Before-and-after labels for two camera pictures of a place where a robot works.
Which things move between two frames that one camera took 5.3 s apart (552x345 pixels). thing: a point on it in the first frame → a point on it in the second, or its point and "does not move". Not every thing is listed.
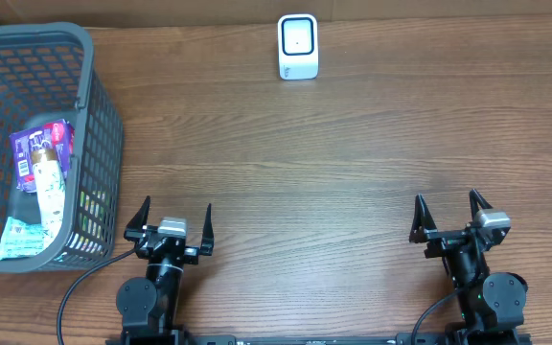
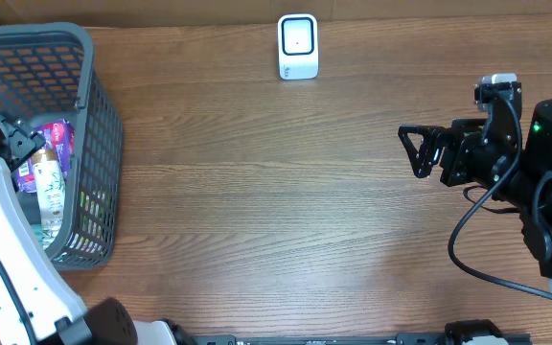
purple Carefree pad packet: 57,135 does not move
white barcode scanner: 298,47 does not move
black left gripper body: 193,257 → 25,142
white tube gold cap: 51,184 does not move
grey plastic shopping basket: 20,74 does not move
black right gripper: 425,230 → 458,142
